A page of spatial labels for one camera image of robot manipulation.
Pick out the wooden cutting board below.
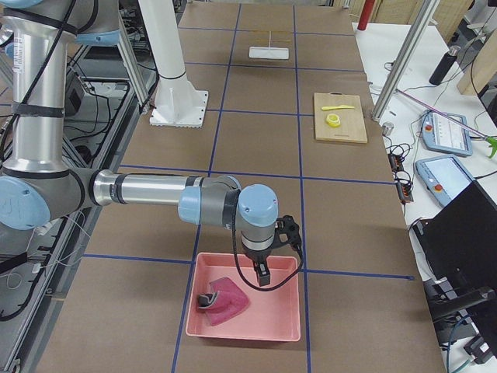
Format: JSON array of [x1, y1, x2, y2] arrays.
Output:
[[313, 92, 368, 144]]

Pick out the black monitor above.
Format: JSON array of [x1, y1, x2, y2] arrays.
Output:
[[413, 181, 496, 353]]

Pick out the aluminium frame post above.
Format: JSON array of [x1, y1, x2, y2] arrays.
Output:
[[371, 0, 440, 122]]

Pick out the yellow lemon slices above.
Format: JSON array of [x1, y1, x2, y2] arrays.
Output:
[[325, 113, 341, 128]]

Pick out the white rectangular tray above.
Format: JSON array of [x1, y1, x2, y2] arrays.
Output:
[[248, 46, 290, 61]]

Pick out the metal grabber stick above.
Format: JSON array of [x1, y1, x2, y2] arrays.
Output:
[[395, 89, 497, 159]]

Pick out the red cylinder object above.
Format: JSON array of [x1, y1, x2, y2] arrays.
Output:
[[357, 0, 376, 31]]

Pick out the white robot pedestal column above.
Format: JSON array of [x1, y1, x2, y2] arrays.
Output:
[[139, 0, 209, 128]]

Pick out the teach pendant near board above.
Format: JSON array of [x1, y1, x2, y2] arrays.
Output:
[[422, 111, 473, 157]]

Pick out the black bottle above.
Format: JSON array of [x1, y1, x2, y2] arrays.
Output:
[[429, 45, 461, 85]]

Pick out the pink plastic bin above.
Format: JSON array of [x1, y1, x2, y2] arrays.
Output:
[[186, 253, 301, 342]]

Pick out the pink cleaning cloth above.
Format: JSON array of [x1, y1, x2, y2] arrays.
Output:
[[196, 277, 249, 326]]

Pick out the teach pendant far side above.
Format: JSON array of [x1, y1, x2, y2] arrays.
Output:
[[415, 155, 475, 207]]

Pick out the yellow plastic knife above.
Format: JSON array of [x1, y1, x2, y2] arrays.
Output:
[[321, 104, 356, 111]]

